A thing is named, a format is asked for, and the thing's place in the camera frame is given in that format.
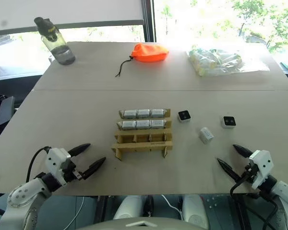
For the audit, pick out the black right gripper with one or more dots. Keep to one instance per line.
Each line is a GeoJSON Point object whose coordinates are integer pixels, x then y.
{"type": "Point", "coordinates": [250, 175]}

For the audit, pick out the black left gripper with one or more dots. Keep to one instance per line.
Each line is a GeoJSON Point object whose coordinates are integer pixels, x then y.
{"type": "Point", "coordinates": [69, 173]}

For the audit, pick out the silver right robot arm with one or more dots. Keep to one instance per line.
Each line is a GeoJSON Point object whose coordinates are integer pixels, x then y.
{"type": "Point", "coordinates": [286, 191]}

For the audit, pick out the cardboard slotted tray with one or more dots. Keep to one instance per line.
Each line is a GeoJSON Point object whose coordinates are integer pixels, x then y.
{"type": "Point", "coordinates": [141, 143]}

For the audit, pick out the white rounded robot leg cover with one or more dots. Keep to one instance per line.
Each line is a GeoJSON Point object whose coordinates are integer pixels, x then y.
{"type": "Point", "coordinates": [130, 206]}
{"type": "Point", "coordinates": [194, 208]}

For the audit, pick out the white robot chest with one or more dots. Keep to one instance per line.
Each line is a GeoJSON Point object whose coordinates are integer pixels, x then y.
{"type": "Point", "coordinates": [139, 224]}

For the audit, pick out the dark office chair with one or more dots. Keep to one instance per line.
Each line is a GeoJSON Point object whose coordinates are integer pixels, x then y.
{"type": "Point", "coordinates": [3, 107]}

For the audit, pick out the clear plastic bag of items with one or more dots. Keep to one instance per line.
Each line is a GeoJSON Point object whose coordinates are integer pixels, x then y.
{"type": "Point", "coordinates": [218, 62]}

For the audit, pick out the clear bottle with black lid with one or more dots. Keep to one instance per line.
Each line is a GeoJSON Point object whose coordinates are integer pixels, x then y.
{"type": "Point", "coordinates": [58, 45]}

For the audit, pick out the white roller blind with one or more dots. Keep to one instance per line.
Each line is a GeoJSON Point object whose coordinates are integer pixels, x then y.
{"type": "Point", "coordinates": [62, 12]}

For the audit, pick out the dark window frame post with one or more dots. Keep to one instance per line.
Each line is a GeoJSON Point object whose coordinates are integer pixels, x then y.
{"type": "Point", "coordinates": [150, 21]}

